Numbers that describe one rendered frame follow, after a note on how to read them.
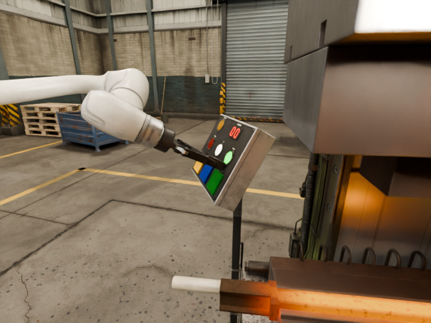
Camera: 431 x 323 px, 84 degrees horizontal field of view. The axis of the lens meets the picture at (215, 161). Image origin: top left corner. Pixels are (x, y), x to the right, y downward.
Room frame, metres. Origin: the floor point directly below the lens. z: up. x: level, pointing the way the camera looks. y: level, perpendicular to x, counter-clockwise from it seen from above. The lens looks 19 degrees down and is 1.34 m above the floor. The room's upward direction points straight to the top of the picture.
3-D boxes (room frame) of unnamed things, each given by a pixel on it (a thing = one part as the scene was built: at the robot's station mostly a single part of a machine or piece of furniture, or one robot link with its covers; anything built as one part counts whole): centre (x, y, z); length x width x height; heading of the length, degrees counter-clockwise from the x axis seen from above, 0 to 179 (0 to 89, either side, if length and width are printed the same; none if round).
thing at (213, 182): (0.75, 0.00, 1.01); 0.07 x 0.05 x 0.07; 18
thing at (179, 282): (0.67, -0.06, 0.62); 0.44 x 0.05 x 0.05; 83
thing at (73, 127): (5.11, 2.66, 0.36); 1.20 x 0.80 x 0.72; 61
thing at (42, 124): (6.33, 4.26, 0.37); 1.26 x 0.88 x 0.74; 73
